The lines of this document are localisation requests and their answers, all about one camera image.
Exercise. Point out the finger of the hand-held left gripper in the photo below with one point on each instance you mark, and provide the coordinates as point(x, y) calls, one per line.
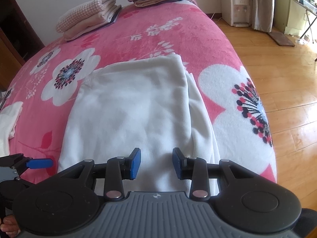
point(39, 163)

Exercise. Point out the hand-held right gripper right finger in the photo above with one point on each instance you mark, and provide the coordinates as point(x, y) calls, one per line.
point(177, 162)

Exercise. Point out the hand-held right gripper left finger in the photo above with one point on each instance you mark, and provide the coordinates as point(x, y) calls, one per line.
point(135, 162)

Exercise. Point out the white sweatshirt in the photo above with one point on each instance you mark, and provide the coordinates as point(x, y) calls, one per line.
point(128, 109)

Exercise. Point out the person's left hand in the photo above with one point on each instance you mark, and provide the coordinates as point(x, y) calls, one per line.
point(8, 225)

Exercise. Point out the white fluffy cloth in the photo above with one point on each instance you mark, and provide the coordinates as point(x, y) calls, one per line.
point(8, 124)

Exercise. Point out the black slim object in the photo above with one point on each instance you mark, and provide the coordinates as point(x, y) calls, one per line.
point(4, 99)

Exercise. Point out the pink floral blanket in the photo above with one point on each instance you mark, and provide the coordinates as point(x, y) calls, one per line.
point(173, 34)

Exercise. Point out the beige folded sweater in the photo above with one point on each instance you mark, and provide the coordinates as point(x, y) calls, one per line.
point(89, 27)

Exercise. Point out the person's dark clothing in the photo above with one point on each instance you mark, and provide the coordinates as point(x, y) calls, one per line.
point(308, 223)

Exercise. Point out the pink checked folded sweater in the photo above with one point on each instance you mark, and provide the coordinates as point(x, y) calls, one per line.
point(81, 12)

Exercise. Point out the brown floor board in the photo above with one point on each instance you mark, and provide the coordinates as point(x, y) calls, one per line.
point(282, 39)

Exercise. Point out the white water dispenser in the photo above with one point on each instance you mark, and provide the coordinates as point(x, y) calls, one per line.
point(235, 7)

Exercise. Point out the beige curtain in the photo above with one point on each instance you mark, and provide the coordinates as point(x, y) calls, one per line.
point(262, 5)

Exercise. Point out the folding table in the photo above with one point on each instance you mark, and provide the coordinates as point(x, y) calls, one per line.
point(307, 3)

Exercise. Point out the dark doorway frame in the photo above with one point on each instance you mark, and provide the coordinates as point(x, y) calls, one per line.
point(14, 29)

